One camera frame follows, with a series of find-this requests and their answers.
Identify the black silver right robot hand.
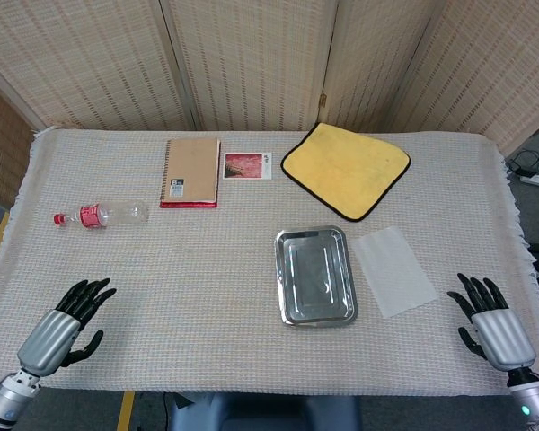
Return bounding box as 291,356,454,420
446,272,536,373

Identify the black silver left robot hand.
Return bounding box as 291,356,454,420
16,277,118,377

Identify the white paper sheet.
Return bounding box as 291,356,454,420
349,225,439,320

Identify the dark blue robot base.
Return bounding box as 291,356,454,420
168,392,363,431

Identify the silver metal tray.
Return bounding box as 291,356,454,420
274,224,359,328

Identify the clear plastic bottle red label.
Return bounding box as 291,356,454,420
52,201,150,231

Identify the white woven tablecloth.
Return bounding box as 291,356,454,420
0,125,539,397

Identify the red book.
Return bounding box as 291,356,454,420
159,138,222,209

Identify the woven folding screen panel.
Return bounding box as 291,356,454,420
0,74,35,206
397,0,539,154
161,0,340,132
0,0,197,131
318,0,435,134

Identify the brown spiral notebook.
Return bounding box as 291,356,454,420
159,137,221,206

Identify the yellow cloth with black trim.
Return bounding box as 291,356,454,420
279,121,412,223

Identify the red photo card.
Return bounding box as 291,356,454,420
222,151,274,180

